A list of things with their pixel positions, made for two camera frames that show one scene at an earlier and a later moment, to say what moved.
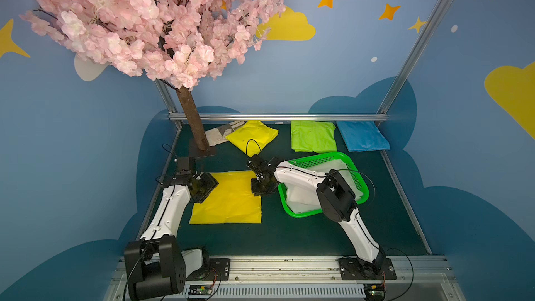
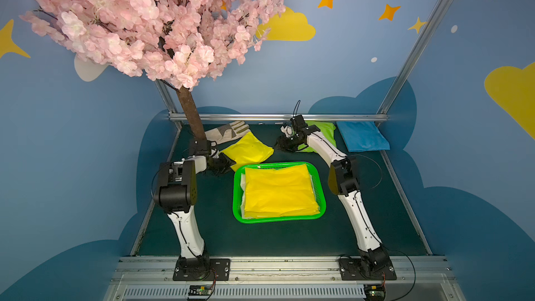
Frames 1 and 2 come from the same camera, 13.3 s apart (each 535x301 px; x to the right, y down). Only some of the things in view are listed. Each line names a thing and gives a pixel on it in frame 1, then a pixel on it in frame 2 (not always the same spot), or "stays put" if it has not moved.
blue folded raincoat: x=362 y=136 stays put
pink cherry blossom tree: x=184 y=26 stays put
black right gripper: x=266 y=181 → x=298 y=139
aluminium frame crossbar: x=281 y=118 stays put
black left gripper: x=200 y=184 → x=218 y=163
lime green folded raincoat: x=317 y=136 stays put
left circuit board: x=200 y=290 stays put
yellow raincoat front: x=233 y=201 → x=271 y=192
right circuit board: x=375 y=292 stays put
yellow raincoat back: x=251 y=136 → x=249 y=149
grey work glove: x=218 y=135 stays put
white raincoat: x=302 y=200 → x=242 y=205
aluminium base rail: x=310 y=279 stays put
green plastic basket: x=298 y=200 → x=236 y=195
